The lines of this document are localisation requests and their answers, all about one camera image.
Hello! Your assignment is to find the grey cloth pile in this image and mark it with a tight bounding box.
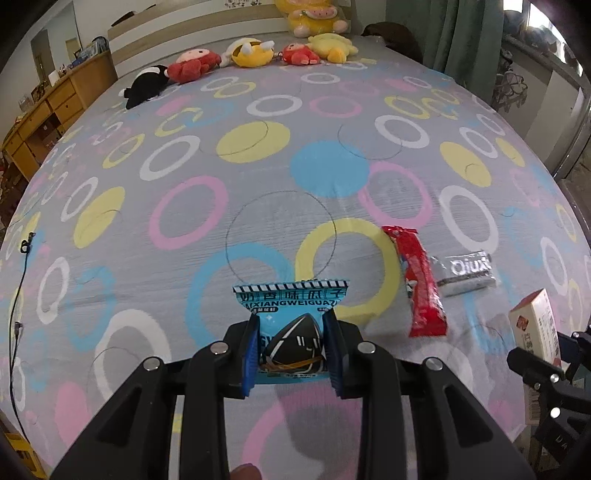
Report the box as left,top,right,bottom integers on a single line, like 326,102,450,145
503,9,578,61

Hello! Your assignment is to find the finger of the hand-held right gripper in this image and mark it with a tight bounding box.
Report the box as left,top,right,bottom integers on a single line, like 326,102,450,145
556,330,591,365
507,347,566,393

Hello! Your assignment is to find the black plush toy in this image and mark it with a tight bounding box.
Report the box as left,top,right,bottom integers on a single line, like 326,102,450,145
119,65,169,110

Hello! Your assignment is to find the red snack packet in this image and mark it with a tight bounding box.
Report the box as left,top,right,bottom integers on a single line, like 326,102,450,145
381,225,448,339

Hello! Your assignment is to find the green curtain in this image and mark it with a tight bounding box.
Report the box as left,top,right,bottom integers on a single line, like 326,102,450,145
422,0,506,88

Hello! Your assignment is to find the white and red box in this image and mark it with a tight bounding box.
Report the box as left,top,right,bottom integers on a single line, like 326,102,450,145
508,288,563,428

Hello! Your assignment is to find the wall mirror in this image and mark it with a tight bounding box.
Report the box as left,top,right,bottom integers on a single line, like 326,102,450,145
30,25,51,88

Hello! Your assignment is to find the blue picture box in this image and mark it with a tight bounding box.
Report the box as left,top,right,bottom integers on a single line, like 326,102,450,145
74,37,112,63

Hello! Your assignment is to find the grey floral cloth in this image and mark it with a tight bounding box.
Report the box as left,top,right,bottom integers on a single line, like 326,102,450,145
494,69,529,134

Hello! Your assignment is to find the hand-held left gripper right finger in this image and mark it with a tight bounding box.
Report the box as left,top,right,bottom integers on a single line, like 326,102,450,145
322,308,539,480

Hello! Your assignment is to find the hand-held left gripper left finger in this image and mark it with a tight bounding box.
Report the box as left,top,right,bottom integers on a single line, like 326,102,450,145
48,311,262,480

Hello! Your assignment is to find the yellow and white plush toy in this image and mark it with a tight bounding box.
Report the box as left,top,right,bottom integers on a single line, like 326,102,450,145
220,38,276,68

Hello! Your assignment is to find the blue snack packet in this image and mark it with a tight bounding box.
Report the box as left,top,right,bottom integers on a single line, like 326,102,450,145
232,279,352,386

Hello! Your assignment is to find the small red plush toy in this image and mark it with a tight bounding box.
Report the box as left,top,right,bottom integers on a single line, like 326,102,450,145
277,42,321,66

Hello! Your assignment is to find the large yellow plush doll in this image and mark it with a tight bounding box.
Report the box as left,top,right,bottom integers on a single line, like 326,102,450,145
274,0,350,37

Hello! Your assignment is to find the black cable with round end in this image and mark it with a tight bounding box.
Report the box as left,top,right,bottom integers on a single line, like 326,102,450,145
8,232,37,435

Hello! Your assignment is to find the bed with circle-print sheet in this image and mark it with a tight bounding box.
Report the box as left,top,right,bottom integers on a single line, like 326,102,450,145
0,34,591,480

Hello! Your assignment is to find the black cable with metal plug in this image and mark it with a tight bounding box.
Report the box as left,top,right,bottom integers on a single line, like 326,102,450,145
11,320,28,439

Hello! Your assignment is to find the wooden headboard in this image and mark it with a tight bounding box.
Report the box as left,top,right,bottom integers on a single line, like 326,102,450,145
107,0,354,79

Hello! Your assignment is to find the yellow stool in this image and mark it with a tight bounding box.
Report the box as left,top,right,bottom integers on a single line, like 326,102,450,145
2,431,47,480

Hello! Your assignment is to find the wooden desk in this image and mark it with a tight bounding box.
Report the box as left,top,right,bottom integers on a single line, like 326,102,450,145
0,51,118,185

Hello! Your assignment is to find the window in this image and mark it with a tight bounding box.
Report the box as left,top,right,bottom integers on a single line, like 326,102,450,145
501,0,591,79

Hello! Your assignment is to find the yellow duck plush toy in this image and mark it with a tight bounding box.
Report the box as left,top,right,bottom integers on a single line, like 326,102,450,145
307,32,360,63

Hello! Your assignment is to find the silver packet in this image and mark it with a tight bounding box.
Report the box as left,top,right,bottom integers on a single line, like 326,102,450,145
429,250,498,298

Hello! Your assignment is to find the person's left hand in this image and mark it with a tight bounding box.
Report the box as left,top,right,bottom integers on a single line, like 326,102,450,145
228,464,264,480

